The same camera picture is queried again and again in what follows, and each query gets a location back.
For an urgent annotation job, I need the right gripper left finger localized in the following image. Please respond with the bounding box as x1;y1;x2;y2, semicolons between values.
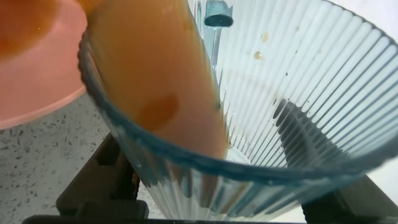
55;133;149;218

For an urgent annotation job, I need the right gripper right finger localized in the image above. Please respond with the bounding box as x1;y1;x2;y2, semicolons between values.
301;175;398;224

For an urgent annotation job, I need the orange brown liquid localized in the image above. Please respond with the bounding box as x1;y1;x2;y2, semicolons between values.
0;0;229;160

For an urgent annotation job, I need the ribbed clear blue cup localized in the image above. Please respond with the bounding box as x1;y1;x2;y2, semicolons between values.
77;0;398;222

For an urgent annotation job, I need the pink bowl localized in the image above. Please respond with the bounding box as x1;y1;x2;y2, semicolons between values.
0;0;88;131

